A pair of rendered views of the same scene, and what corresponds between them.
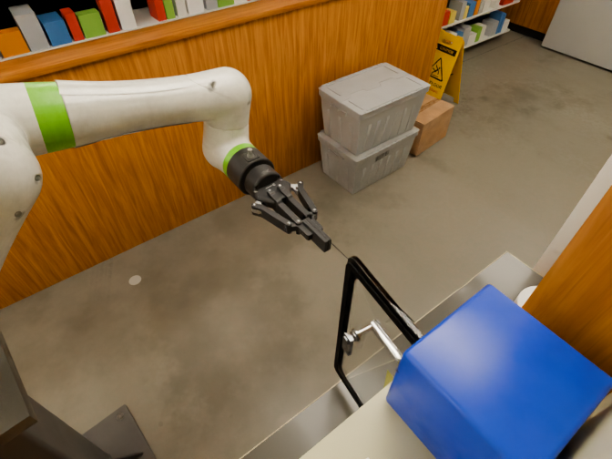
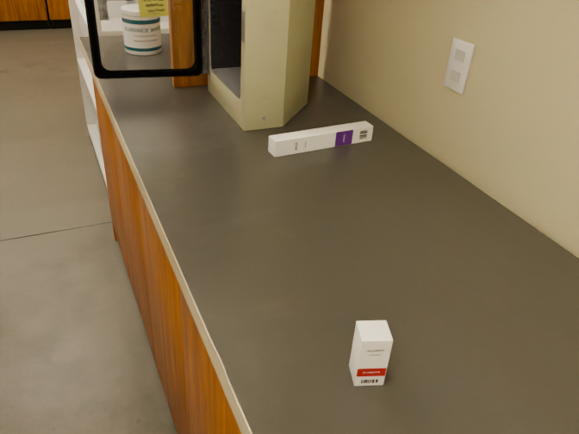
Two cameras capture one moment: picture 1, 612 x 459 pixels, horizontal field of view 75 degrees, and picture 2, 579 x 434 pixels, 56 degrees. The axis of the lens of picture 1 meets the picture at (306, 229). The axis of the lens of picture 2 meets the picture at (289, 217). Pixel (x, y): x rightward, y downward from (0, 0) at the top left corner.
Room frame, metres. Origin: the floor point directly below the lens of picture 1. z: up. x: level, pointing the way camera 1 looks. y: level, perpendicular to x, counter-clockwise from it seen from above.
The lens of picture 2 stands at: (-0.45, 1.28, 1.51)
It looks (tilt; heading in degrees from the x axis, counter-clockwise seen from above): 32 degrees down; 281
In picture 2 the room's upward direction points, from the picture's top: 4 degrees clockwise
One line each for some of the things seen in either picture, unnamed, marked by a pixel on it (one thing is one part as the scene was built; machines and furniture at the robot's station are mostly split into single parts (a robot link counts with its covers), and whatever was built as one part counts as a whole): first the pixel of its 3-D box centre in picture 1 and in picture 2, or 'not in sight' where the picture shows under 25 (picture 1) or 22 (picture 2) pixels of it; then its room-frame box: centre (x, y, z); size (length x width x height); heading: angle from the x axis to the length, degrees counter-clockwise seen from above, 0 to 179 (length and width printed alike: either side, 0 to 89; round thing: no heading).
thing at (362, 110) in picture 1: (372, 109); not in sight; (2.35, -0.43, 0.49); 0.60 x 0.42 x 0.33; 127
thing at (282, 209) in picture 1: (283, 210); not in sight; (0.57, 0.04, 1.30); 0.11 x 0.01 x 0.04; 36
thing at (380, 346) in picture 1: (391, 389); (144, 4); (0.26, -0.14, 1.19); 0.30 x 0.01 x 0.40; 29
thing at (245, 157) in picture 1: (251, 170); not in sight; (0.69, 0.12, 1.31); 0.09 x 0.06 x 0.12; 127
